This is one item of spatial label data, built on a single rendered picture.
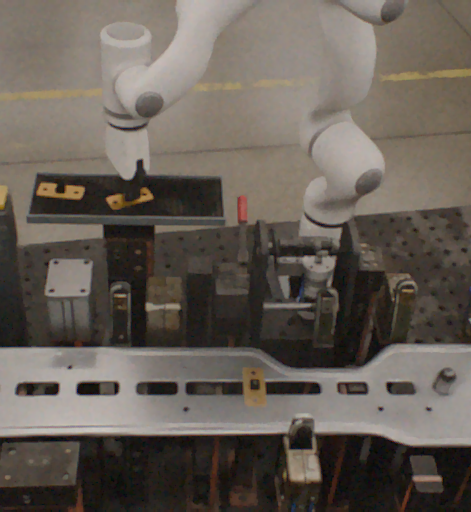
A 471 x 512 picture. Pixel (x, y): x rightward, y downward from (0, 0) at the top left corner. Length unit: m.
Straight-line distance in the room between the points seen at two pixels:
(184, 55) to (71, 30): 3.44
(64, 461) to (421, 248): 1.27
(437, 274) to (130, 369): 1.01
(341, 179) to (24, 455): 0.82
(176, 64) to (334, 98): 0.43
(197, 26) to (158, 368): 0.59
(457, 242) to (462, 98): 2.19
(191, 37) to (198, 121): 2.63
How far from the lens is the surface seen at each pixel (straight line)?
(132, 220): 1.55
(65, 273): 1.53
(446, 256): 2.30
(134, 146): 1.47
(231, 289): 1.54
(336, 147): 1.73
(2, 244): 1.67
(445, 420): 1.51
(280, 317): 1.65
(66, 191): 1.62
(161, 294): 1.52
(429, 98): 4.42
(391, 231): 2.34
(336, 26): 1.62
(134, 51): 1.39
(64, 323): 1.54
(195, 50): 1.37
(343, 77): 1.64
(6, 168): 3.71
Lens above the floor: 2.14
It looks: 41 degrees down
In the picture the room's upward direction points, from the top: 5 degrees clockwise
